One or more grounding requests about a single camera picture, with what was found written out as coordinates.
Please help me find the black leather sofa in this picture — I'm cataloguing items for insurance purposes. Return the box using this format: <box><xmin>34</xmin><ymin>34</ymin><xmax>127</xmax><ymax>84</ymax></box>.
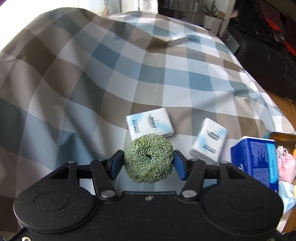
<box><xmin>221</xmin><ymin>1</ymin><xmax>295</xmax><ymax>100</ymax></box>

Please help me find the green crochet scrubber ball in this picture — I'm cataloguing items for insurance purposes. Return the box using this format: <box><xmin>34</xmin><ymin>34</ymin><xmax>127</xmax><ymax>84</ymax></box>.
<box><xmin>124</xmin><ymin>134</ymin><xmax>174</xmax><ymax>183</ymax></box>

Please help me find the blue tissue box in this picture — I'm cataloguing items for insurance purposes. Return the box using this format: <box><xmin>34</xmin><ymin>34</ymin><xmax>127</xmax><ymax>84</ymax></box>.
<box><xmin>231</xmin><ymin>136</ymin><xmax>279</xmax><ymax>193</ymax></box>

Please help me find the plaid checkered blanket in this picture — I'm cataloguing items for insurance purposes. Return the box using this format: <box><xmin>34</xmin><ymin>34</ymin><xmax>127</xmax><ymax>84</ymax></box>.
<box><xmin>1</xmin><ymin>8</ymin><xmax>294</xmax><ymax>238</ymax></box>

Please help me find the white potted plant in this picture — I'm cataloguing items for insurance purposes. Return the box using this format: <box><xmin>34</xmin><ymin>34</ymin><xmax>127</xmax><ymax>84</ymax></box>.
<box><xmin>202</xmin><ymin>1</ymin><xmax>225</xmax><ymax>35</ymax></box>

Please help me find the white tissue pack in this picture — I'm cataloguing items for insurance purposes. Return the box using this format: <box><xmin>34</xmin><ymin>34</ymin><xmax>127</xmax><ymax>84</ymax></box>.
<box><xmin>189</xmin><ymin>118</ymin><xmax>228</xmax><ymax>165</ymax></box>
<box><xmin>126</xmin><ymin>108</ymin><xmax>174</xmax><ymax>140</ymax></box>

